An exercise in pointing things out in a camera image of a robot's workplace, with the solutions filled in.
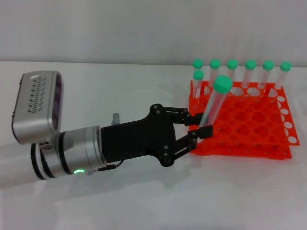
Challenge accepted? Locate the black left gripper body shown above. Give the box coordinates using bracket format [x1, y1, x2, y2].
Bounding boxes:
[100, 103, 177, 168]

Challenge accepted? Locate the green-capped clear test tube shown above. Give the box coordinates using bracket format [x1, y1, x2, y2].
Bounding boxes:
[209, 58, 222, 85]
[241, 59, 257, 89]
[193, 69, 205, 100]
[274, 61, 293, 90]
[192, 58, 204, 72]
[200, 75, 233, 127]
[226, 59, 239, 88]
[258, 60, 275, 89]

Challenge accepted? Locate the orange plastic test tube rack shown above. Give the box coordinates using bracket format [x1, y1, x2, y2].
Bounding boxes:
[188, 80, 300, 161]

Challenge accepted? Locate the thin black left gripper cable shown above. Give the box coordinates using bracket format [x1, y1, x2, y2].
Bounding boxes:
[90, 159, 124, 173]

